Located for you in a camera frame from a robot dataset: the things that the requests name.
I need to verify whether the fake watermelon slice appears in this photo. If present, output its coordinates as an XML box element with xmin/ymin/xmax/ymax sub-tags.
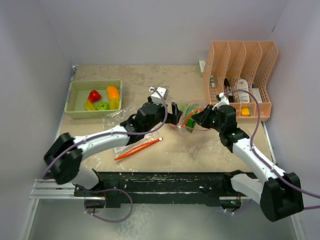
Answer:
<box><xmin>182</xmin><ymin>103</ymin><xmax>201</xmax><ymax>134</ymax></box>

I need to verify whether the white box in organizer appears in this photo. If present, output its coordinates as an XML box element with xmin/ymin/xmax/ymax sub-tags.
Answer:
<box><xmin>252</xmin><ymin>84</ymin><xmax>263</xmax><ymax>103</ymax></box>

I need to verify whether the white bottle in organizer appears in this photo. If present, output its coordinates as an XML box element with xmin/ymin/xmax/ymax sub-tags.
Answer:
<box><xmin>237</xmin><ymin>79</ymin><xmax>250</xmax><ymax>103</ymax></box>

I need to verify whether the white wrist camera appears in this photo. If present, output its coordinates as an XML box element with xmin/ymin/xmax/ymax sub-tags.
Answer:
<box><xmin>213</xmin><ymin>92</ymin><xmax>230</xmax><ymax>110</ymax></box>
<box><xmin>149</xmin><ymin>87</ymin><xmax>169</xmax><ymax>104</ymax></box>

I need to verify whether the aluminium frame rail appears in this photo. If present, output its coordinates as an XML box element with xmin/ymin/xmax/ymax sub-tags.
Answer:
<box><xmin>30</xmin><ymin>179</ymin><xmax>85</xmax><ymax>200</ymax></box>

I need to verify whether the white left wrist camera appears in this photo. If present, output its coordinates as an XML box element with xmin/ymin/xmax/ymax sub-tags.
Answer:
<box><xmin>149</xmin><ymin>87</ymin><xmax>169</xmax><ymax>104</ymax></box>

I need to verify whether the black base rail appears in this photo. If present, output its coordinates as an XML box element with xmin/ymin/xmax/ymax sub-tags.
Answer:
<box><xmin>74</xmin><ymin>172</ymin><xmax>244</xmax><ymax>210</ymax></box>

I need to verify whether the yellow block in organizer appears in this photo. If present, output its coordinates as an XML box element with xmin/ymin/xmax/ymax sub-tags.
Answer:
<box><xmin>240</xmin><ymin>107</ymin><xmax>251</xmax><ymax>117</ymax></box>

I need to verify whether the light green perforated basket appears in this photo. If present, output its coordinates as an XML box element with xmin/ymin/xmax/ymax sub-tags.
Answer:
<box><xmin>64</xmin><ymin>79</ymin><xmax>123</xmax><ymax>119</ymax></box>

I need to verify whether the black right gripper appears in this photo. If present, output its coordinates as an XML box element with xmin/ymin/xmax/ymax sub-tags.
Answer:
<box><xmin>193</xmin><ymin>104</ymin><xmax>225</xmax><ymax>133</ymax></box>

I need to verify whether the yellow fake starfruit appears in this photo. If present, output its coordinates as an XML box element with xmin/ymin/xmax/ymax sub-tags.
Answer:
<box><xmin>109</xmin><ymin>97</ymin><xmax>120</xmax><ymax>110</ymax></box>

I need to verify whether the black item in organizer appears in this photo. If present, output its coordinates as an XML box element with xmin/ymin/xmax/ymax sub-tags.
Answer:
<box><xmin>223</xmin><ymin>78</ymin><xmax>235</xmax><ymax>103</ymax></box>

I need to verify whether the white green tube in organizer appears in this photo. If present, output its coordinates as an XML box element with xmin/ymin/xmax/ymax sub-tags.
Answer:
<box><xmin>209</xmin><ymin>75</ymin><xmax>215</xmax><ymax>88</ymax></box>

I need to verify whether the small white box behind organizer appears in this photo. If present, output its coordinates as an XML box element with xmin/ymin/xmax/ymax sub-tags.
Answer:
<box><xmin>198</xmin><ymin>60</ymin><xmax>206</xmax><ymax>74</ymax></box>

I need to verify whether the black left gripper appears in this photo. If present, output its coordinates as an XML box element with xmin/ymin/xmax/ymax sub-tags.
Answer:
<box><xmin>144</xmin><ymin>96</ymin><xmax>182</xmax><ymax>134</ymax></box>

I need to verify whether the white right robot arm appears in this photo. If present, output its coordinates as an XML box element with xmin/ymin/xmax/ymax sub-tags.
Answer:
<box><xmin>191</xmin><ymin>105</ymin><xmax>304</xmax><ymax>222</ymax></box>

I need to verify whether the orange plastic file organizer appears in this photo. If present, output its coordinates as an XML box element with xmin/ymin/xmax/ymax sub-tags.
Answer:
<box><xmin>202</xmin><ymin>41</ymin><xmax>279</xmax><ymax>122</ymax></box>

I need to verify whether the green fake custard apple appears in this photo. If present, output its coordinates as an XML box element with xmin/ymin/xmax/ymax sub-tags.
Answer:
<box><xmin>97</xmin><ymin>101</ymin><xmax>110</xmax><ymax>111</ymax></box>

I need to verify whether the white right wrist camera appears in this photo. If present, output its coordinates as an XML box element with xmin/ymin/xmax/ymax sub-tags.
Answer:
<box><xmin>213</xmin><ymin>92</ymin><xmax>230</xmax><ymax>110</ymax></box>

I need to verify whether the clear zip bag orange seal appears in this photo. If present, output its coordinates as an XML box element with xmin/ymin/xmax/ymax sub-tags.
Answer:
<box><xmin>102</xmin><ymin>107</ymin><xmax>164</xmax><ymax>161</ymax></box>

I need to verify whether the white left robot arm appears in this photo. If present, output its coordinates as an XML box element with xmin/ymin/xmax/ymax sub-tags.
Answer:
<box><xmin>44</xmin><ymin>102</ymin><xmax>182</xmax><ymax>196</ymax></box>

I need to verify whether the red fake strawberry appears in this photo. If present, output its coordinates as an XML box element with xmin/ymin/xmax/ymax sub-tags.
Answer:
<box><xmin>87</xmin><ymin>90</ymin><xmax>101</xmax><ymax>103</ymax></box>

